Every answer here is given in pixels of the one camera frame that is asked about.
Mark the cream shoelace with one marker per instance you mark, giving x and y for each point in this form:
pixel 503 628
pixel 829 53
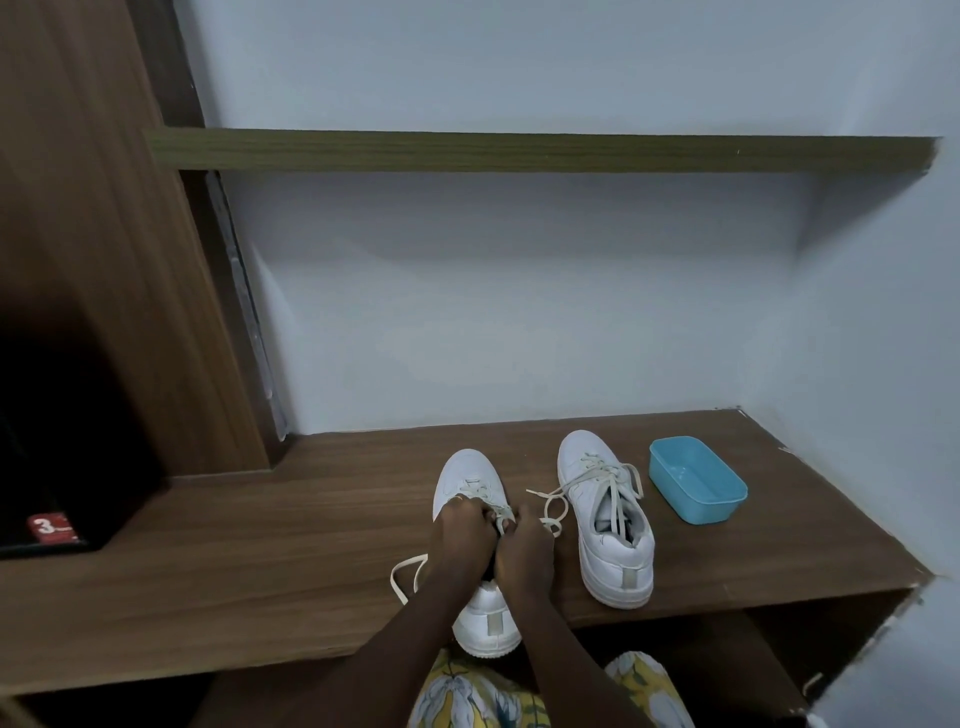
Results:
pixel 405 566
pixel 615 480

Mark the wooden wall shelf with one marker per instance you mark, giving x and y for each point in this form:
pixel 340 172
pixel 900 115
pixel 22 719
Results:
pixel 525 150

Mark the blue plastic basket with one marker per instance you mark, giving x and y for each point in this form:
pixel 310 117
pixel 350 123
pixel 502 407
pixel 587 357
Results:
pixel 697 506

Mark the person's right forearm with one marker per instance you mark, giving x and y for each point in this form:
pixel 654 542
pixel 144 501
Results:
pixel 585 667

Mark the person's left hand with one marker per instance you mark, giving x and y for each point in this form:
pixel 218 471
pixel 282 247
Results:
pixel 461 536

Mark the person's left forearm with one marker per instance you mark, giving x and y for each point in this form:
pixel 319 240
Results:
pixel 360 660

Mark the person's right hand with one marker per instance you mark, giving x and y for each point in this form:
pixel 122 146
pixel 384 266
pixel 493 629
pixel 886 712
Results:
pixel 525 555

